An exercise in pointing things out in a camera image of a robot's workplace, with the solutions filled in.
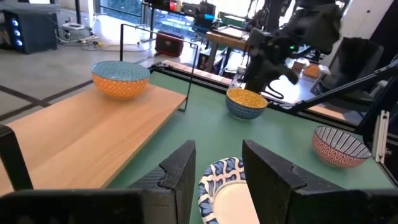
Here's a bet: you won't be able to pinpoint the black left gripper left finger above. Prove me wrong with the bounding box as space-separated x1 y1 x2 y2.
0 139 197 224

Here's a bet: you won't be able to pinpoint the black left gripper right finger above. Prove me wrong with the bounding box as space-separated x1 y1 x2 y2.
241 139 398 224

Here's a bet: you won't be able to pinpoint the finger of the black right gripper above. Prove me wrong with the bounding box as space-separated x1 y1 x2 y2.
257 62 269 93
243 58 259 93

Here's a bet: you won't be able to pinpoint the blue bowl with yellow inside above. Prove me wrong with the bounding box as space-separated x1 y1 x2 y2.
225 88 269 121

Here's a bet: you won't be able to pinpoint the red wave bowl striped inside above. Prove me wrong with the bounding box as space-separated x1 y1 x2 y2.
312 125 373 169

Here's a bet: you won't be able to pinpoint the wooden desk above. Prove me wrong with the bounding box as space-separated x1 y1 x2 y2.
205 26 249 74

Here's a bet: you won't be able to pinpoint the blue white patterned plate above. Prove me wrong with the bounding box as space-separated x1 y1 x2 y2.
197 157 261 224

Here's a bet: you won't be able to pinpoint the black chair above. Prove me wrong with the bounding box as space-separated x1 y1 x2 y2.
310 37 385 97

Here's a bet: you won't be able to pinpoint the red box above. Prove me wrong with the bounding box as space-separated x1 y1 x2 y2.
154 30 185 58

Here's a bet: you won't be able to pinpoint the orange bowl with blue inside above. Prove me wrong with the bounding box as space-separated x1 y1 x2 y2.
90 60 151 100

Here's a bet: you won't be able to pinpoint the black computer tower blue lights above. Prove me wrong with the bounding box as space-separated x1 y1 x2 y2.
2 9 60 55

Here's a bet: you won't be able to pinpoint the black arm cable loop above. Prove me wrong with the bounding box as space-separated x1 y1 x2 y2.
266 83 285 100

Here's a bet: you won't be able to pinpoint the black aluminium table frame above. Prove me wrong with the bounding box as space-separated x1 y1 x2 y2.
149 60 398 187

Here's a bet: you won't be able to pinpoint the white plastic bracket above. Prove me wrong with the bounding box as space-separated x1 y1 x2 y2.
372 110 390 164

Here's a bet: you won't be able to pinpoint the white floor cables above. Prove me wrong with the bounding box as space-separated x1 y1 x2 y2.
55 21 103 52

